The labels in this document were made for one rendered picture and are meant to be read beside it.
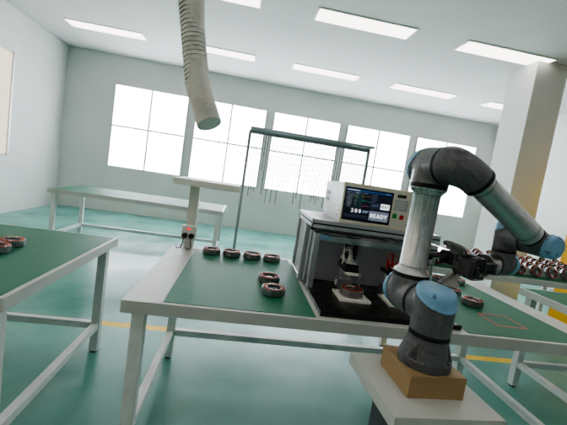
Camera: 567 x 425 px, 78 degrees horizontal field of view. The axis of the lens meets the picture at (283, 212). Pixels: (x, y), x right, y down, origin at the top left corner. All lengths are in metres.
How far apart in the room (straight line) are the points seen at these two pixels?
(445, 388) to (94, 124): 8.18
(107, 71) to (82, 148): 1.72
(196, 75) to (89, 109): 6.34
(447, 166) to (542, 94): 4.88
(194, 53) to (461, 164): 1.91
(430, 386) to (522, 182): 4.77
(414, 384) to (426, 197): 0.54
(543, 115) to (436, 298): 4.99
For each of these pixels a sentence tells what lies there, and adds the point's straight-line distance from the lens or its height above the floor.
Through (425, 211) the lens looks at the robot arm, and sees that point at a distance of 1.18.
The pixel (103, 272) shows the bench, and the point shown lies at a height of 0.53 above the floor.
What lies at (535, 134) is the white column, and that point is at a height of 2.36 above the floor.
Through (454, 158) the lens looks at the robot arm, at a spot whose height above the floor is 1.41.
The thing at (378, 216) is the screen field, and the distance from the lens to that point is 1.86.
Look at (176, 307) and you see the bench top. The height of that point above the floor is 0.74.
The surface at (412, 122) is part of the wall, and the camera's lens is 8.98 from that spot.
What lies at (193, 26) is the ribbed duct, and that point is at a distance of 2.64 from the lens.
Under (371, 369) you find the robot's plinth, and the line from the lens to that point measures 1.22.
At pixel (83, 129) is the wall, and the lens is 8.71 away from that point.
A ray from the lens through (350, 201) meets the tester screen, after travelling 1.81.
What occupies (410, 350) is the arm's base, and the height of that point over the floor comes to 0.86.
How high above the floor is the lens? 1.29
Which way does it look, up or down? 6 degrees down
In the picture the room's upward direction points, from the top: 9 degrees clockwise
